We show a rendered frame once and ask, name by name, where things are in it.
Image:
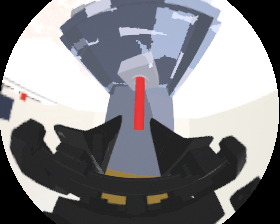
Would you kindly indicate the red peg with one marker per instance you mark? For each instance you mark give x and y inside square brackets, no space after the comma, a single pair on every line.
[139,103]

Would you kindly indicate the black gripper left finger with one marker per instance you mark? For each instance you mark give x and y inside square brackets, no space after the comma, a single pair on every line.
[97,142]

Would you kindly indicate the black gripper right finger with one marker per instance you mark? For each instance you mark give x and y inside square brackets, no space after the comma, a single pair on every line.
[170,147]

